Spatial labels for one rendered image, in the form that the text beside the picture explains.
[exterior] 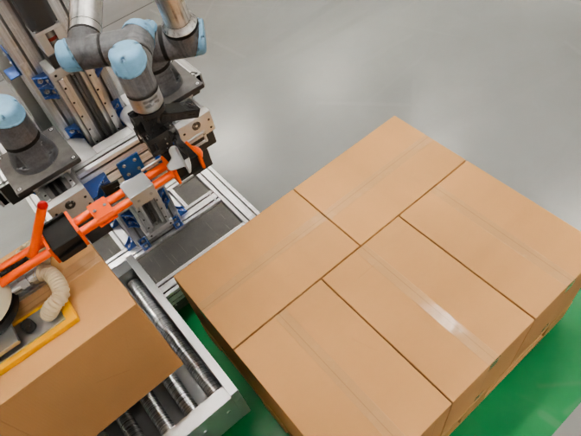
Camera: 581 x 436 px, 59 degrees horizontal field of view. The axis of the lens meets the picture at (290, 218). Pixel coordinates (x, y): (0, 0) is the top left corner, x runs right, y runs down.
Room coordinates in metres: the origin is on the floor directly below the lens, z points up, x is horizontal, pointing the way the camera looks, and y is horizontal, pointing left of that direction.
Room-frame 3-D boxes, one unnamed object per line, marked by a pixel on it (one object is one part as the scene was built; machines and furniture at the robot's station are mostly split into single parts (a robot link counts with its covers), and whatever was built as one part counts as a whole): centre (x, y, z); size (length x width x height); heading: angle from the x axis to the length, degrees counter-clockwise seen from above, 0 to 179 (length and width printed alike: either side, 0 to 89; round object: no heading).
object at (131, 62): (1.00, 0.27, 1.51); 0.09 x 0.08 x 0.11; 175
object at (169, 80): (1.59, 0.35, 1.09); 0.15 x 0.15 x 0.10
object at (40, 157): (1.35, 0.78, 1.09); 0.15 x 0.15 x 0.10
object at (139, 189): (0.94, 0.37, 1.21); 0.07 x 0.07 x 0.04; 29
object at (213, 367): (0.89, 0.46, 0.58); 0.70 x 0.03 x 0.06; 30
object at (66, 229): (0.83, 0.55, 1.21); 0.10 x 0.08 x 0.06; 29
